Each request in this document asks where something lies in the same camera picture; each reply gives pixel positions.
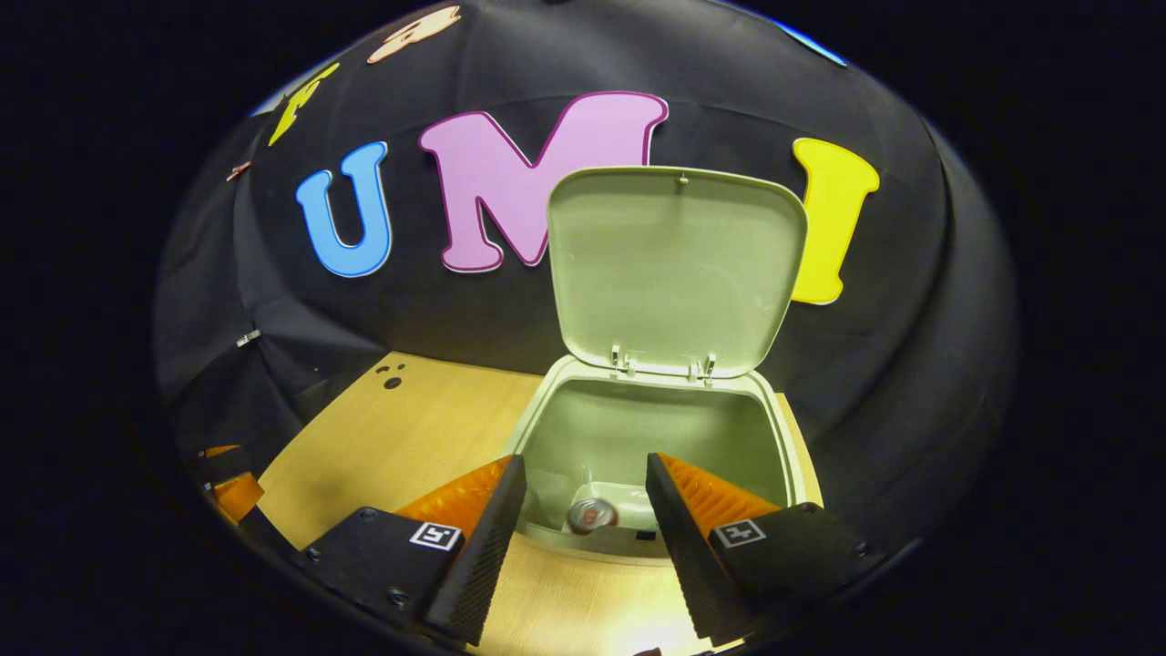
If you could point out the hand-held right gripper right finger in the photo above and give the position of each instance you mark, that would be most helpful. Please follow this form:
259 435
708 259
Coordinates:
692 560

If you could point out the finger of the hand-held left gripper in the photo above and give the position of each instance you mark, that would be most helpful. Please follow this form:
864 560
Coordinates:
239 499
219 465

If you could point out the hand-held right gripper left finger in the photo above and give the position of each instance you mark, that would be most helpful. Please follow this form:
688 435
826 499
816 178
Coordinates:
487 556

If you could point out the orange pop can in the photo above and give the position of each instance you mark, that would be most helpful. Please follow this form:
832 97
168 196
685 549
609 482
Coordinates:
592 515

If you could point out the green desktop garbage bin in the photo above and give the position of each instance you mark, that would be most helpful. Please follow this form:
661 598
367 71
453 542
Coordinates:
674 273

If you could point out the wooden desktop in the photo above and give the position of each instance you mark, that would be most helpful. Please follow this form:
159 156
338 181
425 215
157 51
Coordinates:
419 437

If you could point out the small white backdrop clip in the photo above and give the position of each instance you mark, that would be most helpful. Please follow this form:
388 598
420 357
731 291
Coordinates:
248 338

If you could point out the black backdrop cloth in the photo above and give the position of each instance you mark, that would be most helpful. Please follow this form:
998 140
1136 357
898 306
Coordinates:
911 364

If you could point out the small copper backdrop clip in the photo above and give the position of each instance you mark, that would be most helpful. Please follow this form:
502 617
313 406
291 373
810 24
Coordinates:
239 170

